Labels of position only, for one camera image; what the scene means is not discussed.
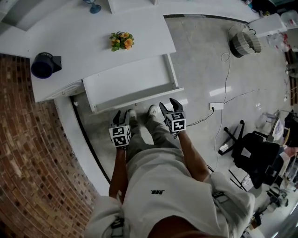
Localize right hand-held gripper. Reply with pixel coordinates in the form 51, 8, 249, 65
159, 98, 187, 135

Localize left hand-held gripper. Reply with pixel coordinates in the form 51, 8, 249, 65
108, 110, 133, 148

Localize white cabinet drawer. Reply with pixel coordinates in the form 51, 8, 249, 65
81, 53, 184, 114

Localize person's left forearm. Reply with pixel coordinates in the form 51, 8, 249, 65
108, 146, 128, 205

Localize person's right forearm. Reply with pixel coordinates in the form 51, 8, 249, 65
177, 131, 211, 185

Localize white cabinet counter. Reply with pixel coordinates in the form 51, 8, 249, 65
0, 0, 177, 103

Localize purple desk fan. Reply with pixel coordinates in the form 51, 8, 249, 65
31, 52, 62, 79

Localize person's left white shoe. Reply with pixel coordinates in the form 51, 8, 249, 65
128, 109, 138, 126

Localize person's white shoe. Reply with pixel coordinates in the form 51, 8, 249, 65
146, 104, 158, 119
128, 109, 138, 126

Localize person's right white shoe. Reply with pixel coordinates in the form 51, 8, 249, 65
146, 104, 158, 119

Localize person's grey trousers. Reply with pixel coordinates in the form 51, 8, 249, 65
125, 113, 183, 164

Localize white curved plinth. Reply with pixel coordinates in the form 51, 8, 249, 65
54, 96, 112, 197

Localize potted orange flower plant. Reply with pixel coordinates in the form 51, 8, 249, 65
109, 31, 135, 52

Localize person's white shirt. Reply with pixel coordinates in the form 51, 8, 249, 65
87, 147, 256, 238

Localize black office chair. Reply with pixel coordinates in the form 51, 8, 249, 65
218, 119, 280, 189

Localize woven grey basket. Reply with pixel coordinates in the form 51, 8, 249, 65
227, 24, 262, 58

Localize white shelf unit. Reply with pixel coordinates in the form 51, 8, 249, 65
0, 0, 159, 32

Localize teal lantern ornament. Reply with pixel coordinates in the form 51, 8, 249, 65
83, 0, 102, 14

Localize black cable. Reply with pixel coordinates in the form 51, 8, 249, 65
185, 107, 215, 127
69, 95, 112, 183

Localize white cable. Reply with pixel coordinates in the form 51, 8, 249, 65
213, 51, 232, 168

